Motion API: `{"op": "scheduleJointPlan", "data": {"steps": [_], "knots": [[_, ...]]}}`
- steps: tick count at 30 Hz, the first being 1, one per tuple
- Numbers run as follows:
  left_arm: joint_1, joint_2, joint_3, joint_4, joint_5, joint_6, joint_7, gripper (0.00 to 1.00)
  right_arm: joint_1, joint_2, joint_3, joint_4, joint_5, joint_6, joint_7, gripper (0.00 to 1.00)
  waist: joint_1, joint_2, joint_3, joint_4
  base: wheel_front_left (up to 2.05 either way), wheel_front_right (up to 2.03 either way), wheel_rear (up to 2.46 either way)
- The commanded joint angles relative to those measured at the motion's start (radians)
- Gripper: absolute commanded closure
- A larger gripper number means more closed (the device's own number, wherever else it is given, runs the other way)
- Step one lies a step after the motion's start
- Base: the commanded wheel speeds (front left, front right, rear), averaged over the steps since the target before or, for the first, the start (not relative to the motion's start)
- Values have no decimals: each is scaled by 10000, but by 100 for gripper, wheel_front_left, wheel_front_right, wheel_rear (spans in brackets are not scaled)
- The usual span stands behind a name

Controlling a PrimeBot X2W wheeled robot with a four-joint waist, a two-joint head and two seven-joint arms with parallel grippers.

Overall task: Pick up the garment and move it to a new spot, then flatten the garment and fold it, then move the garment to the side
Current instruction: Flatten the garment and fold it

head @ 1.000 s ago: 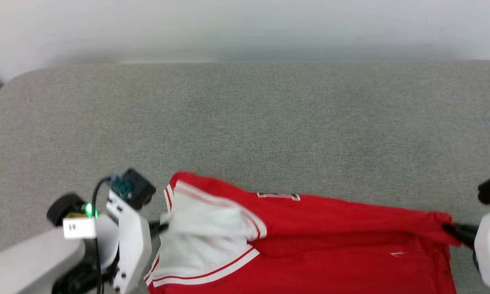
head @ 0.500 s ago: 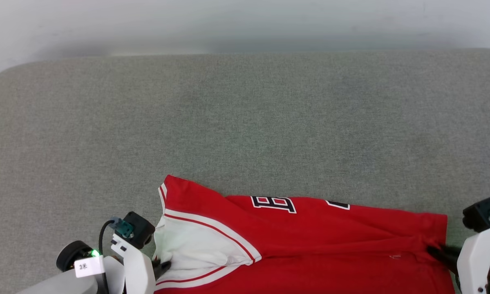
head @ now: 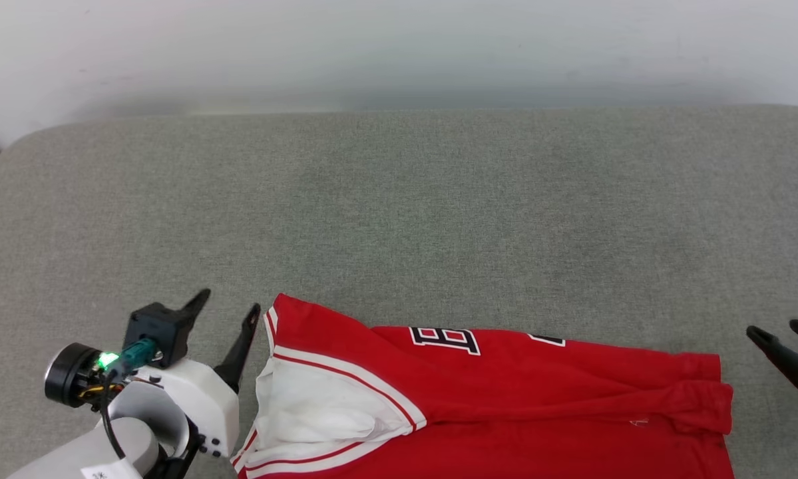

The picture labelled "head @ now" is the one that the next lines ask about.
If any teal cable plug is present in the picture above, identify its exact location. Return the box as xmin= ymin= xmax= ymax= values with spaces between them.
xmin=114 ymin=337 xmax=158 ymax=375

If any red and white jersey shirt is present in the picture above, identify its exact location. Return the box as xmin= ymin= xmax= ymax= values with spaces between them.
xmin=230 ymin=293 xmax=736 ymax=479

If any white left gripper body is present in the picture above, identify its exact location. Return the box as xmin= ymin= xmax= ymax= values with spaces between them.
xmin=44 ymin=342 xmax=241 ymax=479

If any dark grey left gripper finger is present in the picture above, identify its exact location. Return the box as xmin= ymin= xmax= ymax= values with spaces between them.
xmin=213 ymin=303 xmax=262 ymax=395
xmin=179 ymin=287 xmax=212 ymax=327

